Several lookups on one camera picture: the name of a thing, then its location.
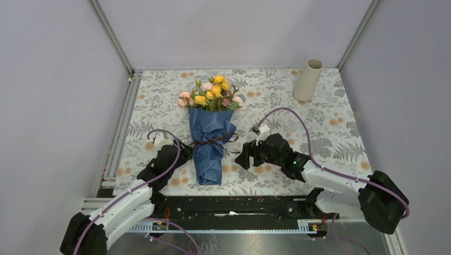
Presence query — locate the blue wrapping paper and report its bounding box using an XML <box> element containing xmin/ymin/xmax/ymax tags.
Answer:
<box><xmin>188</xmin><ymin>108</ymin><xmax>236</xmax><ymax>185</ymax></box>

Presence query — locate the artificial flower bunch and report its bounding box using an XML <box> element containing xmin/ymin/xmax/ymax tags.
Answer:
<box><xmin>178</xmin><ymin>75</ymin><xmax>244</xmax><ymax>112</ymax></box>

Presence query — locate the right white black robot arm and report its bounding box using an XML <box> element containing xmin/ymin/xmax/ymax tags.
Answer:
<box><xmin>235</xmin><ymin>133</ymin><xmax>409</xmax><ymax>234</ymax></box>

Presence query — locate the brown ribbon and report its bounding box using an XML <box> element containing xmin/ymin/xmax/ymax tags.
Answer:
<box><xmin>188</xmin><ymin>133</ymin><xmax>240</xmax><ymax>154</ymax></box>

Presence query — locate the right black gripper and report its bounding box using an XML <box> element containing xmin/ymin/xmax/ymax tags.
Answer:
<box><xmin>235</xmin><ymin>135</ymin><xmax>283</xmax><ymax>170</ymax></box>

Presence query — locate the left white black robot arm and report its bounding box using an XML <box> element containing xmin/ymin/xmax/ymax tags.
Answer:
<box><xmin>60</xmin><ymin>143</ymin><xmax>193</xmax><ymax>254</ymax></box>

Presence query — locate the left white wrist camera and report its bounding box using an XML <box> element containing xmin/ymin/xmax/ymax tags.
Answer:
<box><xmin>145</xmin><ymin>134</ymin><xmax>173</xmax><ymax>151</ymax></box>

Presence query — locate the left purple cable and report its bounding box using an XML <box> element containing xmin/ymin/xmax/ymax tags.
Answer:
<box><xmin>72</xmin><ymin>129</ymin><xmax>202</xmax><ymax>255</ymax></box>

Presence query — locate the white slotted cable duct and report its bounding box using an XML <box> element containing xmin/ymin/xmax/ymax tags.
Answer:
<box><xmin>127</xmin><ymin>220</ymin><xmax>318</xmax><ymax>234</ymax></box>

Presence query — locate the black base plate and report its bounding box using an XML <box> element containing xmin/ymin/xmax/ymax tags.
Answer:
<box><xmin>150</xmin><ymin>195</ymin><xmax>334</xmax><ymax>231</ymax></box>

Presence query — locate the beige cylindrical vase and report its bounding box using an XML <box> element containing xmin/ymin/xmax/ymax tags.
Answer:
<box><xmin>293</xmin><ymin>59</ymin><xmax>323</xmax><ymax>101</ymax></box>

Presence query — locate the left aluminium frame post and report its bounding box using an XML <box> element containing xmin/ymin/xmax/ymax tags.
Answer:
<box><xmin>88</xmin><ymin>0</ymin><xmax>135</xmax><ymax>77</ymax></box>

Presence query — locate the floral patterned table mat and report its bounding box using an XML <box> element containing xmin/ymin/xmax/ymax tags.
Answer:
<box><xmin>113</xmin><ymin>68</ymin><xmax>372</xmax><ymax>196</ymax></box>

